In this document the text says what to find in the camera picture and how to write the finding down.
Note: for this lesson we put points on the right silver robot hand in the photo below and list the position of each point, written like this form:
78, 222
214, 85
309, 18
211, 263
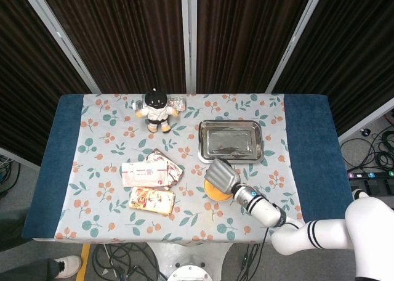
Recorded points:
223, 176

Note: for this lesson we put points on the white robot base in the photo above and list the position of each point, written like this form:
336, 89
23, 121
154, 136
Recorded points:
191, 270

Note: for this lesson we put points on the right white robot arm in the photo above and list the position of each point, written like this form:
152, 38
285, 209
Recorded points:
261, 208

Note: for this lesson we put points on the orange paper bowl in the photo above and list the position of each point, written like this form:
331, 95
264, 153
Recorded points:
219, 199

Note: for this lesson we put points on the stainless steel tray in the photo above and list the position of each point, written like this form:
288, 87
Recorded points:
231, 142

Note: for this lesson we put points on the floral tablecloth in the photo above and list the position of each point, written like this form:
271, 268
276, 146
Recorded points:
184, 225

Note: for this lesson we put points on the yellow snack package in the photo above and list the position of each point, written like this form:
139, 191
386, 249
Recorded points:
151, 200

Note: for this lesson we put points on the white wet wipes pack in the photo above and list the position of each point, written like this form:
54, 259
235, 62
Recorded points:
143, 173

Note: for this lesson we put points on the silver foil blister pack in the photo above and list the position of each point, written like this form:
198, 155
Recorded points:
179, 103
138, 104

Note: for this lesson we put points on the black-headed plush doll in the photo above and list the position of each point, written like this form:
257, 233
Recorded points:
156, 111

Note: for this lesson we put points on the blue table cover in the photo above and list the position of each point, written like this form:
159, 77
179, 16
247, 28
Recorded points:
317, 170

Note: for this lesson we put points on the black and white sneaker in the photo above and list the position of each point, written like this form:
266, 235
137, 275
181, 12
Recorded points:
358, 194

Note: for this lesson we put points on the black numbered power strip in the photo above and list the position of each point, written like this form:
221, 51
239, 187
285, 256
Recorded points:
369, 175

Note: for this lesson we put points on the dark pleated partition panel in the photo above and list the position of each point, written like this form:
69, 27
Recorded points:
246, 31
24, 77
354, 62
123, 31

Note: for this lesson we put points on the black caster wheel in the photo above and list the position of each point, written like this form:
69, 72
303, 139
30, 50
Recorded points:
366, 132

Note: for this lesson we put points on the white shoe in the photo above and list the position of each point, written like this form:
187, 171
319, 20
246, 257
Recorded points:
69, 266

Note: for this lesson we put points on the dark trouser leg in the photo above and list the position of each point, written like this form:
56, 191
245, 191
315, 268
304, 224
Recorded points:
27, 270

